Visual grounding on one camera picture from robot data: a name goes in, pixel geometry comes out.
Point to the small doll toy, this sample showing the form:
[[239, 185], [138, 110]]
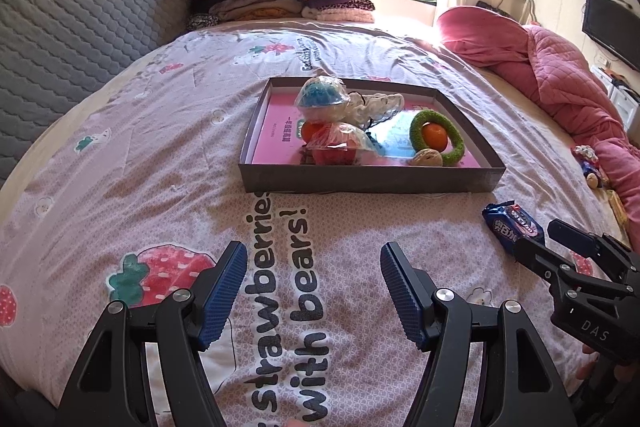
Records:
[[591, 168]]

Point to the person's right hand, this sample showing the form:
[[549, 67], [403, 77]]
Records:
[[624, 374]]

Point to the pink quilted blanket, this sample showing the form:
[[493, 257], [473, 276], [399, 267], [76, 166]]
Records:
[[552, 73]]

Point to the red Kinder surprise egg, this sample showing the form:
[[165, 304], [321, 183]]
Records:
[[341, 144]]

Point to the pink strawberry bear bedsheet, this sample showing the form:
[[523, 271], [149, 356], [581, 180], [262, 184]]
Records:
[[148, 192]]

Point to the dark shallow cardboard box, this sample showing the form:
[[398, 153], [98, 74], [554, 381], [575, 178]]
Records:
[[308, 178]]

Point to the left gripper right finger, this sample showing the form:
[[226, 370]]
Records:
[[519, 384]]

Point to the grey quilted headboard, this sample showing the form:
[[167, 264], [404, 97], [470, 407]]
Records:
[[55, 53]]

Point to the brown walnut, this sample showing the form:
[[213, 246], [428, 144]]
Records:
[[427, 157]]

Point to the blue Oreo cookie packet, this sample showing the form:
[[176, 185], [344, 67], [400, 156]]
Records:
[[510, 222]]

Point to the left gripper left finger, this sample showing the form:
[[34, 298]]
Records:
[[109, 385]]

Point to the orange tangerine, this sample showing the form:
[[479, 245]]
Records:
[[309, 129], [435, 136]]

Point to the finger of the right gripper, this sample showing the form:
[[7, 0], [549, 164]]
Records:
[[615, 259], [545, 261]]

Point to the blue toy egg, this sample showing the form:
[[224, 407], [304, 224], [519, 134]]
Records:
[[323, 99]]

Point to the black flat television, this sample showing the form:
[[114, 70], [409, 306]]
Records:
[[615, 27]]

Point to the cream drawstring pouch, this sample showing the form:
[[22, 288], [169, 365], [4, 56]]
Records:
[[366, 110]]

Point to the white drawer cabinet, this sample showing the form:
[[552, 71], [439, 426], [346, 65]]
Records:
[[624, 99]]

